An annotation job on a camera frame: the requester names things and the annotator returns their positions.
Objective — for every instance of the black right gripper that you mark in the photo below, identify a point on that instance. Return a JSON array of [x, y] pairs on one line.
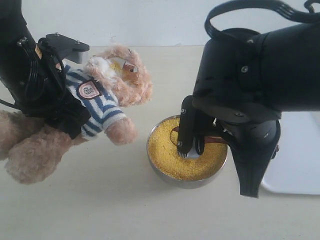
[[228, 88]]

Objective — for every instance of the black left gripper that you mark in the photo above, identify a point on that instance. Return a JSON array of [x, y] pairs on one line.
[[39, 89]]

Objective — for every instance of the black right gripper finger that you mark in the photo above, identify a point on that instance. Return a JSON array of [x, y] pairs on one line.
[[251, 166]]

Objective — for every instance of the tan teddy bear striped sweater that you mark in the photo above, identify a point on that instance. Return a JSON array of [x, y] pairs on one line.
[[110, 80]]

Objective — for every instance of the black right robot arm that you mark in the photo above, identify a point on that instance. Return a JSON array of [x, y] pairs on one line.
[[289, 68]]

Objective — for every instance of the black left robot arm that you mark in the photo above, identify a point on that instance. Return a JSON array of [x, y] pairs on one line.
[[13, 24]]

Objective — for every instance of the white plastic tray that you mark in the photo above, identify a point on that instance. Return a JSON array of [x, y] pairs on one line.
[[296, 166]]

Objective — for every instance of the steel bowl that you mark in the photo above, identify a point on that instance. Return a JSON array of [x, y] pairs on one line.
[[184, 184]]

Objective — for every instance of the yellow millet grains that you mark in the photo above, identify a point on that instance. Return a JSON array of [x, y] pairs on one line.
[[163, 154]]

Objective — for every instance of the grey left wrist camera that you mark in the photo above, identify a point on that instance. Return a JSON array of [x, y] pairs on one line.
[[68, 48]]

